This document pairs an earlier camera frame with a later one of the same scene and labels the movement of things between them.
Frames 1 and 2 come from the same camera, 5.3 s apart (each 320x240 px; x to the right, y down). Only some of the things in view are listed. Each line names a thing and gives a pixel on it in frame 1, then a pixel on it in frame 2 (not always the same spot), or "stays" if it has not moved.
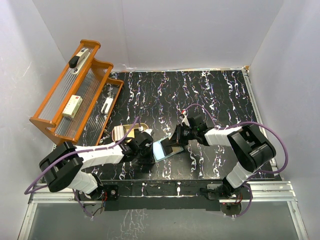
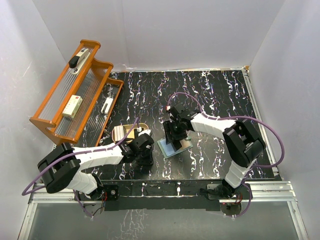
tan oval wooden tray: [131, 133] stays
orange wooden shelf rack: [81, 98] stays
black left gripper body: [145, 156] stays
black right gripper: [178, 138] to [171, 134]
